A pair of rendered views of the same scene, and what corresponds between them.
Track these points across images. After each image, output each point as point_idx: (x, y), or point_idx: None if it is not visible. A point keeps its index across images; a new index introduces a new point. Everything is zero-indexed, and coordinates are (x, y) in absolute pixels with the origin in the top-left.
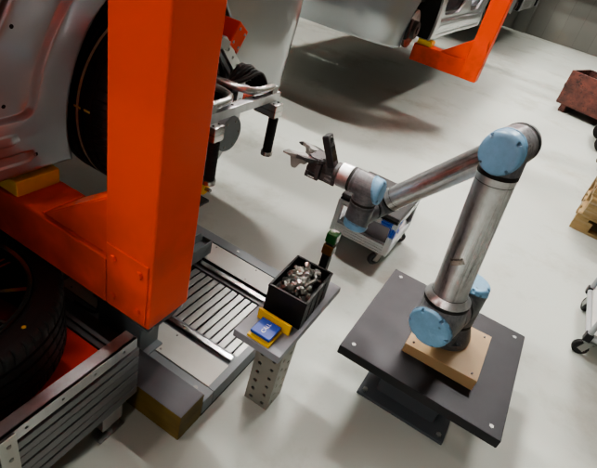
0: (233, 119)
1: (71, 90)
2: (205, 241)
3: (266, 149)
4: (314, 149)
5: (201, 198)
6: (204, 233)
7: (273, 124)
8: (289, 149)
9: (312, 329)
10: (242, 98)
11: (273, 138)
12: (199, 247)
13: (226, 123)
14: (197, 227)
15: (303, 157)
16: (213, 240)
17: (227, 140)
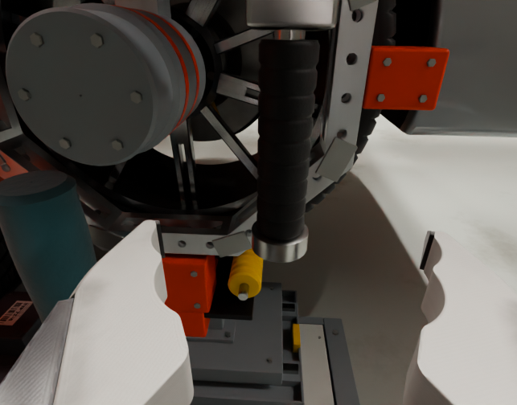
0: (71, 22)
1: None
2: (298, 395)
3: (257, 215)
4: (464, 383)
5: (243, 303)
6: (341, 378)
7: (264, 75)
8: (150, 222)
9: None
10: (370, 63)
11: (281, 169)
12: (275, 396)
13: (24, 32)
14: (342, 357)
15: (3, 390)
16: (340, 401)
17: (79, 121)
